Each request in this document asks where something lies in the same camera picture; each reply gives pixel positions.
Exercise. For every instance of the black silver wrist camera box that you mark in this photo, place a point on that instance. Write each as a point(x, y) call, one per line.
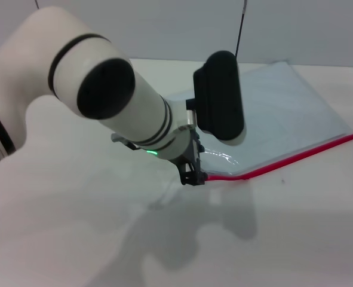
point(221, 98)

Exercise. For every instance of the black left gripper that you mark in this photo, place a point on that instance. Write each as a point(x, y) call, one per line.
point(191, 152)

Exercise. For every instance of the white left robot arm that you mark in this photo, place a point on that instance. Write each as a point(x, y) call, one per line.
point(104, 59)

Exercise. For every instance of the clear red-zip document bag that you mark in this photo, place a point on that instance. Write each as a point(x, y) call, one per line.
point(283, 119)

